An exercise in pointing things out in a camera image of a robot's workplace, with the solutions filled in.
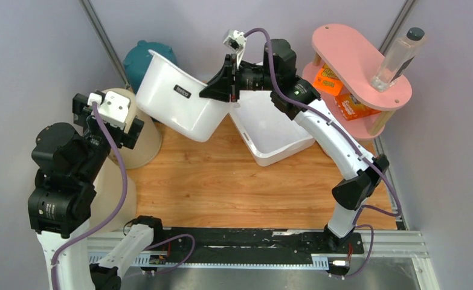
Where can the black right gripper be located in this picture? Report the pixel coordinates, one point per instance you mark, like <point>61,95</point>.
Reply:
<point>223,87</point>

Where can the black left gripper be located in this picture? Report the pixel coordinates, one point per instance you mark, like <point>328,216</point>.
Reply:
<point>84,113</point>

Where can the translucent white perforated basket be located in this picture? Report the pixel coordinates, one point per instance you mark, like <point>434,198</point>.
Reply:
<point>172,96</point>

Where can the white plastic tub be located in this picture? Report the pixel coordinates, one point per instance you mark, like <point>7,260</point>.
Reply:
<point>269,135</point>

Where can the teal plastic bucket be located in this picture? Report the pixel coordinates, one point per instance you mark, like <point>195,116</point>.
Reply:
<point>138,60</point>

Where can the cream large bucket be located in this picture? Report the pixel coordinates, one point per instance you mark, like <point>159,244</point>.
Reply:
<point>149,141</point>

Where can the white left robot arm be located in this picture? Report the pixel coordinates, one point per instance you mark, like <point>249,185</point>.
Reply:
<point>69,158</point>

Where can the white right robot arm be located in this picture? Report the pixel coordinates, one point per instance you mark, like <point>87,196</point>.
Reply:
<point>301,102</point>

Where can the cream square container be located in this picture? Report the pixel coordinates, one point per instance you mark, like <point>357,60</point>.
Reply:
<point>108,186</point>

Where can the orange snack box upper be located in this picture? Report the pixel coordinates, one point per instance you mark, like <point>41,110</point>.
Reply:
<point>327,81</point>

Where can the orange snack box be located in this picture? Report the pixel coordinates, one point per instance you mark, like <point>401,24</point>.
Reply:
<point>327,81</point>
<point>352,108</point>

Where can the orange snack box lower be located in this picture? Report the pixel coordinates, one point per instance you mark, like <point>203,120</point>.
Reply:
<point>352,108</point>

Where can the pink two-tier shelf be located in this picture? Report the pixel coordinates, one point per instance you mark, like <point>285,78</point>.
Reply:
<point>355,60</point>

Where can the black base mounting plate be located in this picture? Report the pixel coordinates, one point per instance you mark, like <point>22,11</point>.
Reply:
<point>246,247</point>

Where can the clear bottle black cap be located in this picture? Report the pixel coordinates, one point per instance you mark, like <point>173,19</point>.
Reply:
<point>401,53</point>

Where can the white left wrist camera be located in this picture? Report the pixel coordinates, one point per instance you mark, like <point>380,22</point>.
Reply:
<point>113,108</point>

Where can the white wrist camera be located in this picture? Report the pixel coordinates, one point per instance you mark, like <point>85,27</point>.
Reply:
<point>236,42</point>
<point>113,108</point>

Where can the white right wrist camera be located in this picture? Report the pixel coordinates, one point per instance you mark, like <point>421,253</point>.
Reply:
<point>236,42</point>

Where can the aluminium frame rail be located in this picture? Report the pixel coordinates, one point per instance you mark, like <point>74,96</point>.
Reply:
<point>392,259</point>

